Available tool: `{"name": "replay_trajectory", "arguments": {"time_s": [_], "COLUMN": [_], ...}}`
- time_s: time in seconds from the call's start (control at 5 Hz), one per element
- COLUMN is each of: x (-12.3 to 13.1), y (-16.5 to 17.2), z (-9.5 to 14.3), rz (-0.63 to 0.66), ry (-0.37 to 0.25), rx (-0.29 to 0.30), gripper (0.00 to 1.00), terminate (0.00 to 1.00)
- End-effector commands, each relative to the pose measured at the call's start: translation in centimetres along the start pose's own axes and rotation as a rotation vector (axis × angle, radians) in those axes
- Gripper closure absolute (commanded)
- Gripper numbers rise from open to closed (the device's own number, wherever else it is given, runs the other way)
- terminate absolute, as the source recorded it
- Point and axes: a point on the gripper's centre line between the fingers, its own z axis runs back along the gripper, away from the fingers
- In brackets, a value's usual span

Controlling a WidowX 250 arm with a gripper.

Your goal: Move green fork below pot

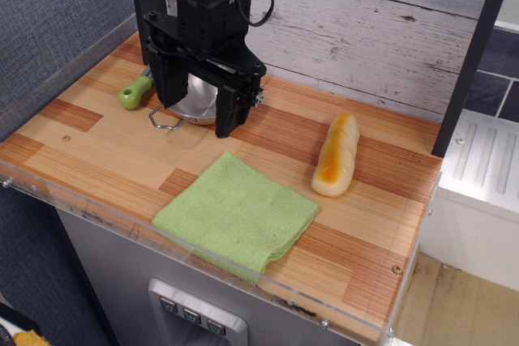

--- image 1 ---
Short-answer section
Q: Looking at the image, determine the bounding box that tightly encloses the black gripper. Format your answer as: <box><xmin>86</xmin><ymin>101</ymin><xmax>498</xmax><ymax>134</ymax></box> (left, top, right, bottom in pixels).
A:
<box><xmin>144</xmin><ymin>0</ymin><xmax>266</xmax><ymax>139</ymax></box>

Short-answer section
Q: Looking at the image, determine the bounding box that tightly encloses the green handled grey spatula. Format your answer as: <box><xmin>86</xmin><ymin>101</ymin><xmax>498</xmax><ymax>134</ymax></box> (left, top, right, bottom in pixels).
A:
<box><xmin>118</xmin><ymin>72</ymin><xmax>152</xmax><ymax>110</ymax></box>

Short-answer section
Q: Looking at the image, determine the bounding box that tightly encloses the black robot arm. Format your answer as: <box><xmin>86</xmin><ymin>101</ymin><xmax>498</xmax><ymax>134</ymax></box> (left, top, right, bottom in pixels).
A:
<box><xmin>144</xmin><ymin>0</ymin><xmax>272</xmax><ymax>139</ymax></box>

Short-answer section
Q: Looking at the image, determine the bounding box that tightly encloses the stainless steel pot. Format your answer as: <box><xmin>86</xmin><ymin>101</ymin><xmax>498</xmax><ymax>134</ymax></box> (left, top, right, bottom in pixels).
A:
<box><xmin>148</xmin><ymin>74</ymin><xmax>217</xmax><ymax>130</ymax></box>

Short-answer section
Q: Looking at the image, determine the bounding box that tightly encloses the green folded cloth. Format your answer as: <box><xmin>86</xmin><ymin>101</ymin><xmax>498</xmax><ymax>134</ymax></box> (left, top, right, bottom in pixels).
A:
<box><xmin>152</xmin><ymin>152</ymin><xmax>319</xmax><ymax>284</ymax></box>

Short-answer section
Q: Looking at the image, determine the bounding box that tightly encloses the toy bread loaf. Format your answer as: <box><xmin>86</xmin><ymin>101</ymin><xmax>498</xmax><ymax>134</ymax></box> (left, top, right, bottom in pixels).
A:
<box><xmin>311</xmin><ymin>113</ymin><xmax>360</xmax><ymax>197</ymax></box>

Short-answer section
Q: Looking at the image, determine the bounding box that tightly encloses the clear acrylic edge guard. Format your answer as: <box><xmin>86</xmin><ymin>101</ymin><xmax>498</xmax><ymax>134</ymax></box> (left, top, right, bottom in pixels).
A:
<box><xmin>0</xmin><ymin>159</ymin><xmax>397</xmax><ymax>343</ymax></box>

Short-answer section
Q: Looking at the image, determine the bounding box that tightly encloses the grey toy kitchen cabinet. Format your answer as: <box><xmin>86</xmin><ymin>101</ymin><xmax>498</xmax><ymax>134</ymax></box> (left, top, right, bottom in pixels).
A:
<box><xmin>54</xmin><ymin>206</ymin><xmax>384</xmax><ymax>346</ymax></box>

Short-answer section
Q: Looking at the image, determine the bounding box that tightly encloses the silver button panel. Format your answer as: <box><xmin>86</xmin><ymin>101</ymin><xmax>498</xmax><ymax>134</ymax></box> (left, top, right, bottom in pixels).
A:
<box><xmin>148</xmin><ymin>278</ymin><xmax>249</xmax><ymax>345</ymax></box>

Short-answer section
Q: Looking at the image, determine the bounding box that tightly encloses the yellow object in corner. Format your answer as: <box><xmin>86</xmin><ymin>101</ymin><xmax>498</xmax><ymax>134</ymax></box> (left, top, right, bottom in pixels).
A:
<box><xmin>13</xmin><ymin>331</ymin><xmax>51</xmax><ymax>346</ymax></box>

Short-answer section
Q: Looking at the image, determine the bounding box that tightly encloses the white toy sink unit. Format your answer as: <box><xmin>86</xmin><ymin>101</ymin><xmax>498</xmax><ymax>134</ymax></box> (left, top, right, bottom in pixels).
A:
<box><xmin>418</xmin><ymin>110</ymin><xmax>518</xmax><ymax>290</ymax></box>

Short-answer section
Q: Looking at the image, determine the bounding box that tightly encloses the dark right frame post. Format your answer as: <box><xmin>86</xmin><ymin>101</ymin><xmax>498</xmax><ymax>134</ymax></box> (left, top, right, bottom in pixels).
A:
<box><xmin>431</xmin><ymin>0</ymin><xmax>504</xmax><ymax>157</ymax></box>

